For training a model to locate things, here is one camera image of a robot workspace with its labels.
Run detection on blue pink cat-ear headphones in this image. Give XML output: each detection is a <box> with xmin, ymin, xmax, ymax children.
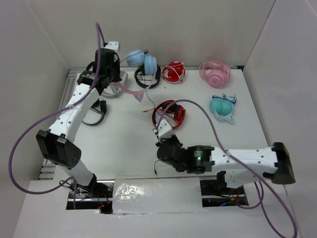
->
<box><xmin>110</xmin><ymin>50</ymin><xmax>160</xmax><ymax>102</ymax></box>

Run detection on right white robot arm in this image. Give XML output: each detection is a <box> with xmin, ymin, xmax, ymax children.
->
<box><xmin>154</xmin><ymin>119</ymin><xmax>296</xmax><ymax>194</ymax></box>

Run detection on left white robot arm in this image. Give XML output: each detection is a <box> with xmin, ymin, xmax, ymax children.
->
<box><xmin>36</xmin><ymin>48</ymin><xmax>121</xmax><ymax>198</ymax></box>

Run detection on grey white headphones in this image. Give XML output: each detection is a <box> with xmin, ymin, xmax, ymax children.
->
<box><xmin>102</xmin><ymin>71</ymin><xmax>128</xmax><ymax>98</ymax></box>

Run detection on small black headphones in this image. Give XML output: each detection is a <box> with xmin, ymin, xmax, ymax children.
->
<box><xmin>81</xmin><ymin>98</ymin><xmax>107</xmax><ymax>127</ymax></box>

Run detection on red black headphones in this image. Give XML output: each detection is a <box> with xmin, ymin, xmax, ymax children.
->
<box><xmin>144</xmin><ymin>100</ymin><xmax>186</xmax><ymax>130</ymax></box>

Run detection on red white headphones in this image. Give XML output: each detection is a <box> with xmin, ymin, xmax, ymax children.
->
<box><xmin>162</xmin><ymin>61</ymin><xmax>185</xmax><ymax>84</ymax></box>

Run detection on teal cat-ear headphones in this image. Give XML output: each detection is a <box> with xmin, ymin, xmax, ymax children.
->
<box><xmin>209</xmin><ymin>94</ymin><xmax>237</xmax><ymax>123</ymax></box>

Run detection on shiny foil-covered plate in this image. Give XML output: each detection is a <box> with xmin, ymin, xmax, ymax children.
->
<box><xmin>112</xmin><ymin>178</ymin><xmax>203</xmax><ymax>214</ymax></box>

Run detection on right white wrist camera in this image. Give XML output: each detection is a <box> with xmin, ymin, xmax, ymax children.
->
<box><xmin>153</xmin><ymin>119</ymin><xmax>174</xmax><ymax>141</ymax></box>

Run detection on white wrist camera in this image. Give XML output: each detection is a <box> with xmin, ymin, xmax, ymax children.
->
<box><xmin>103</xmin><ymin>41</ymin><xmax>120</xmax><ymax>53</ymax></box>
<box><xmin>153</xmin><ymin>119</ymin><xmax>174</xmax><ymax>141</ymax></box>

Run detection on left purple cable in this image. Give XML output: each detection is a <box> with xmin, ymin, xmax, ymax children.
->
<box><xmin>8</xmin><ymin>22</ymin><xmax>105</xmax><ymax>210</ymax></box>

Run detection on purple cable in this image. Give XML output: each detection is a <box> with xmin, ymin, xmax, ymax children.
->
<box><xmin>155</xmin><ymin>99</ymin><xmax>298</xmax><ymax>238</ymax></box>
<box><xmin>8</xmin><ymin>22</ymin><xmax>105</xmax><ymax>210</ymax></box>

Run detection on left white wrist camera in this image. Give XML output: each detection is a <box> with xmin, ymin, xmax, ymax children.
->
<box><xmin>103</xmin><ymin>41</ymin><xmax>120</xmax><ymax>53</ymax></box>

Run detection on black headphones with cable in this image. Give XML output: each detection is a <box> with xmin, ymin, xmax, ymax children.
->
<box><xmin>134</xmin><ymin>63</ymin><xmax>161</xmax><ymax>89</ymax></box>

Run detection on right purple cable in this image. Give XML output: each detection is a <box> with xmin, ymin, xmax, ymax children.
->
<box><xmin>155</xmin><ymin>99</ymin><xmax>298</xmax><ymax>238</ymax></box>

